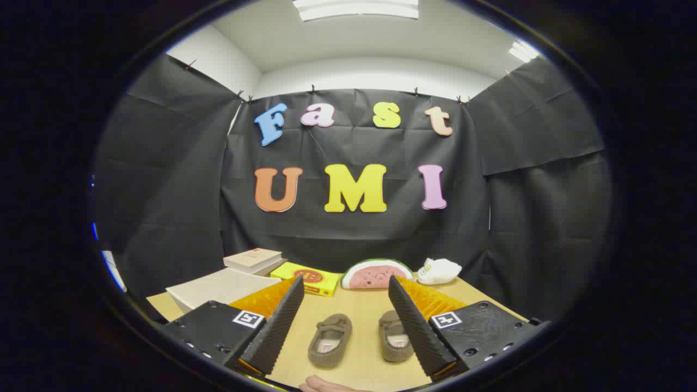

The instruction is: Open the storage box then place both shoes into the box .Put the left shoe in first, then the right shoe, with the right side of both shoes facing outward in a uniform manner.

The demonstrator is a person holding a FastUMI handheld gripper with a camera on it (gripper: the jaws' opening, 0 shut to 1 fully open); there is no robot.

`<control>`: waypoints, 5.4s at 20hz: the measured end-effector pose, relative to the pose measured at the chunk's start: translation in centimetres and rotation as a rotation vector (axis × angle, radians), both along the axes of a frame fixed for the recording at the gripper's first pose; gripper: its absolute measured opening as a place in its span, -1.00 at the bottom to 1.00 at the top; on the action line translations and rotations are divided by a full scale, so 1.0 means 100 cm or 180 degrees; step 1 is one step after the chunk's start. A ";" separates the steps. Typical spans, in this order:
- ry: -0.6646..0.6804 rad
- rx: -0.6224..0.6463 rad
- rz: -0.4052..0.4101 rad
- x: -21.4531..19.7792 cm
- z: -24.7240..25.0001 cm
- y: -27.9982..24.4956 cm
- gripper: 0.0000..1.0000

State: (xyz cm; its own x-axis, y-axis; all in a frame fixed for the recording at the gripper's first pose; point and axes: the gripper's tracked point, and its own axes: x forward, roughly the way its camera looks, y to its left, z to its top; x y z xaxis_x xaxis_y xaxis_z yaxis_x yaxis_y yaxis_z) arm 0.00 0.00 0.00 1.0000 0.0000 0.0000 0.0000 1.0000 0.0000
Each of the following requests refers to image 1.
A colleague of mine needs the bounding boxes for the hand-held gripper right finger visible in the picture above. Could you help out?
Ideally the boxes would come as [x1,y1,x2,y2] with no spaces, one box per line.
[388,275,551,382]

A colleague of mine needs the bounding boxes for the beige book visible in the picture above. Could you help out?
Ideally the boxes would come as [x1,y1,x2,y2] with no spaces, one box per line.
[223,248,284,271]

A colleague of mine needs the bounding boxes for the watermelon slice plush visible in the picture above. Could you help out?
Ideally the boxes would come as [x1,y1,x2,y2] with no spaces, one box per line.
[340,258,414,290]

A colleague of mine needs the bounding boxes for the yellow book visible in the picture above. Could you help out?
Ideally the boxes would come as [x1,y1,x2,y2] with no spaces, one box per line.
[270,262,341,297]

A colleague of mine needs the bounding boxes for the long ceiling light panel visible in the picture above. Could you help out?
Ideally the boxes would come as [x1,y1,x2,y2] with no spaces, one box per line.
[292,0,420,22]

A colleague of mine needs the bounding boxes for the small ceiling light panel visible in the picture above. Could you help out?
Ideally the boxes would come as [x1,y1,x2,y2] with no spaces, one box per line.
[509,40,541,63]

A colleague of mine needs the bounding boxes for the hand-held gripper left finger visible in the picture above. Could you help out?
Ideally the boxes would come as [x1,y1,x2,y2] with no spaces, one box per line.
[161,275,305,382]

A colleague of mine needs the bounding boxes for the white plush toy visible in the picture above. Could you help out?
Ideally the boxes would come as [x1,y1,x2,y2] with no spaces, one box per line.
[416,258,462,285]

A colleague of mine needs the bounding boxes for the grey book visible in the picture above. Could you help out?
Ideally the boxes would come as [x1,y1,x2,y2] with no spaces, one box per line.
[240,259,288,277]

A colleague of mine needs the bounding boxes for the white fabric storage box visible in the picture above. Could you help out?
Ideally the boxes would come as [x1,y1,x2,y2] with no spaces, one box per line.
[165,267,282,315]

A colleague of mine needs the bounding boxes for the brown fuzzy shoe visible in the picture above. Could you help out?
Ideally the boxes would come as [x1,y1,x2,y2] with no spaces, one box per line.
[308,314,353,369]
[378,310,415,363]

